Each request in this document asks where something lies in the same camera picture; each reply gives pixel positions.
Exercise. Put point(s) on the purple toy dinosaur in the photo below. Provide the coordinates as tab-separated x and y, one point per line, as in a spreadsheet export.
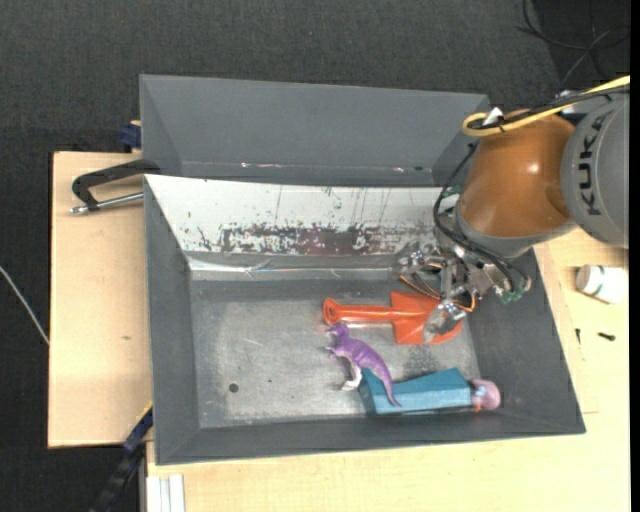
362	352

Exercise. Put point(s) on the grey metal bin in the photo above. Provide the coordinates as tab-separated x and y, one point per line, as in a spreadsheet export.
270	350

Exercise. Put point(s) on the orange toy shovel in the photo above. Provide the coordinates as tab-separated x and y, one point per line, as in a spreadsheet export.
380	315

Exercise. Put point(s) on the pink toy figure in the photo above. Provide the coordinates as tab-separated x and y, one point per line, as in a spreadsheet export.
487	395

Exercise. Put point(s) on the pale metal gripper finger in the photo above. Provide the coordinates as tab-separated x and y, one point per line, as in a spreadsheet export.
436	322
417	270

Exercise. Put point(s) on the small black screw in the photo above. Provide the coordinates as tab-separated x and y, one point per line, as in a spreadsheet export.
607	336
578	336

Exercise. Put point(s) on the teal flat block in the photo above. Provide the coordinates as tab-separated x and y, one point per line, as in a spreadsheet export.
430	392

